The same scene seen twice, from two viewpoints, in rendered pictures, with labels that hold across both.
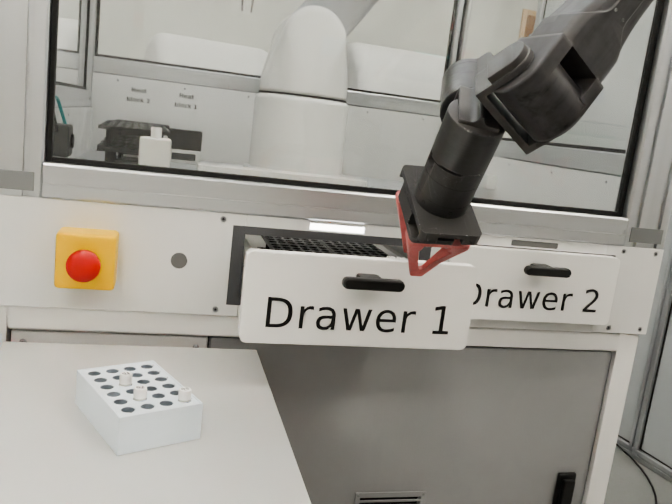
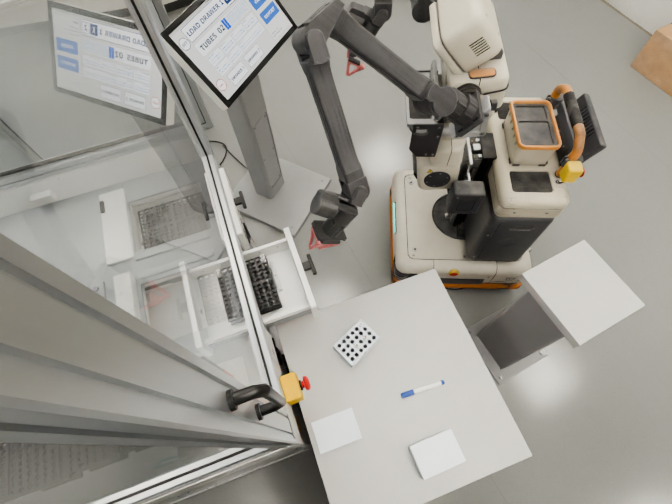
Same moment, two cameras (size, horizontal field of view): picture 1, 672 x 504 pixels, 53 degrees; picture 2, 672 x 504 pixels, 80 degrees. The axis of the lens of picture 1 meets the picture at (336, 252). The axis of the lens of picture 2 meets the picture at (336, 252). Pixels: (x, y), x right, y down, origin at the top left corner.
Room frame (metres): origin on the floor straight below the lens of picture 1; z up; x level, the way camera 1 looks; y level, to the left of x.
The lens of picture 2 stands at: (0.70, 0.48, 2.04)
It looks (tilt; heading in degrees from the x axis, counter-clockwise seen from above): 64 degrees down; 268
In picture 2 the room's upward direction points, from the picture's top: 4 degrees counter-clockwise
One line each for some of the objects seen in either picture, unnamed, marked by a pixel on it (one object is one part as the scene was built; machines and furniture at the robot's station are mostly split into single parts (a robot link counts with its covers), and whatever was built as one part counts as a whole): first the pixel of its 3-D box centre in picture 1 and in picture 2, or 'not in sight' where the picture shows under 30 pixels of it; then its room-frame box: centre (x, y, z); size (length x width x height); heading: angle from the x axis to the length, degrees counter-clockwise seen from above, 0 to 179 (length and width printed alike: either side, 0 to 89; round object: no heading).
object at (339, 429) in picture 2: not in sight; (336, 430); (0.73, 0.43, 0.77); 0.13 x 0.09 x 0.02; 14
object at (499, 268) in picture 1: (530, 285); (234, 208); (1.02, -0.30, 0.87); 0.29 x 0.02 x 0.11; 105
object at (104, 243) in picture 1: (87, 259); (293, 388); (0.84, 0.31, 0.88); 0.07 x 0.05 x 0.07; 105
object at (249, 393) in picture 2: not in sight; (262, 401); (0.81, 0.41, 1.45); 0.05 x 0.03 x 0.19; 15
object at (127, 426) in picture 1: (136, 403); (356, 343); (0.64, 0.18, 0.78); 0.12 x 0.08 x 0.04; 39
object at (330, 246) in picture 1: (324, 267); (240, 293); (0.99, 0.01, 0.87); 0.22 x 0.18 x 0.06; 15
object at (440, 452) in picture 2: not in sight; (436, 453); (0.46, 0.51, 0.79); 0.13 x 0.09 x 0.05; 16
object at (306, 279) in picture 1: (361, 301); (300, 272); (0.80, -0.04, 0.87); 0.29 x 0.02 x 0.11; 105
